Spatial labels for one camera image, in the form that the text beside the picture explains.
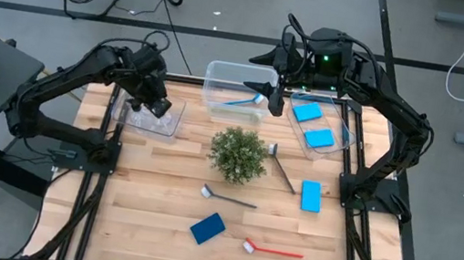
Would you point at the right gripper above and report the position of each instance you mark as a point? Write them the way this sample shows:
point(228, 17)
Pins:
point(294, 65)

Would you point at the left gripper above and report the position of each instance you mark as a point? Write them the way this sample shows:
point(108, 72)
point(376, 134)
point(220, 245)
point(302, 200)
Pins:
point(150, 76)

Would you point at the blue dish brush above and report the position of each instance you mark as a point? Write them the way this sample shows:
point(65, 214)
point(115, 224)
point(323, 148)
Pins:
point(245, 100)

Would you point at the yellow-green dish brush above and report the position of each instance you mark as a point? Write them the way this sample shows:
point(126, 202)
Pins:
point(234, 113)

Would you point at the clear plastic bin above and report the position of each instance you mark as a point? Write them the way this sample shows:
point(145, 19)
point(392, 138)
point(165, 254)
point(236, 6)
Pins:
point(298, 135)
point(168, 125)

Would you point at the light blue sponge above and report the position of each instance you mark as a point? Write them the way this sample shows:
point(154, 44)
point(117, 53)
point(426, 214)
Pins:
point(307, 112)
point(311, 197)
point(319, 138)

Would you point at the grey dish brush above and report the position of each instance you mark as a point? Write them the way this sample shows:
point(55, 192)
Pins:
point(205, 191)
point(273, 149)

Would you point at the dark blue sponge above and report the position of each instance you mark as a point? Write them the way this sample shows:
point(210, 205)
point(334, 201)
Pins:
point(208, 228)

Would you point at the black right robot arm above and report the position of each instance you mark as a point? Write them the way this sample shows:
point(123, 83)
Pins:
point(400, 113)

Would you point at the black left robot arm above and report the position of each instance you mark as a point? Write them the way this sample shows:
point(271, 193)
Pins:
point(60, 76)

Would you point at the clear rectangular plastic tub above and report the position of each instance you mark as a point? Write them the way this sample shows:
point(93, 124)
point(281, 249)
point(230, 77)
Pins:
point(230, 79)

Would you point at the green potted plant black pot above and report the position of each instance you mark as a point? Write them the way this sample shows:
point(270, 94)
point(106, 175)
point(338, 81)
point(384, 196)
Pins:
point(237, 156)

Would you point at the red dish brush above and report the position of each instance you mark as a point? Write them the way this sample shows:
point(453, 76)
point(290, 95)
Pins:
point(249, 246)

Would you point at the black aluminium table frame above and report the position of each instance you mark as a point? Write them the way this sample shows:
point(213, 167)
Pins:
point(193, 80)

